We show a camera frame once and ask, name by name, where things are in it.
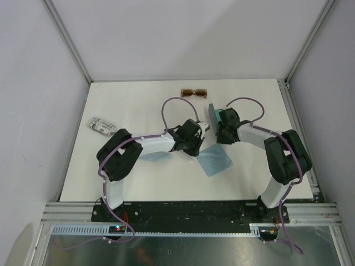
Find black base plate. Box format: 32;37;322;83
91;200;290;234

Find brown sunglasses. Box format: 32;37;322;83
180;88;208;99

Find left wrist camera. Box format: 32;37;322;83
197;121;210;135

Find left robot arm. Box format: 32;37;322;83
97;119;210;222

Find left aluminium corner post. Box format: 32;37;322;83
41;0;93;84

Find crumpled blue cleaning cloth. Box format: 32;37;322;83
139;152;172;162

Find newspaper print pouch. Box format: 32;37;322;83
88;117;117;137

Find right aluminium corner post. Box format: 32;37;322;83
284;0;338;84

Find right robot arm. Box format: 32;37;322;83
209;105;312;222

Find blue glasses case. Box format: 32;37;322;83
208;103;223;136

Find aluminium corner post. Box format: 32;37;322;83
284;0;338;84
41;0;93;84

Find blue cleaning cloth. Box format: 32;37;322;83
139;152;172;162
197;144;233;177

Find aluminium frame rail front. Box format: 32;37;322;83
41;201;342;224

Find white cable duct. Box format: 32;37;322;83
49;224;263;238

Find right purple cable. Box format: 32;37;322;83
226;96;305;254

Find white frame sunglasses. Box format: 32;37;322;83
180;138;209;163

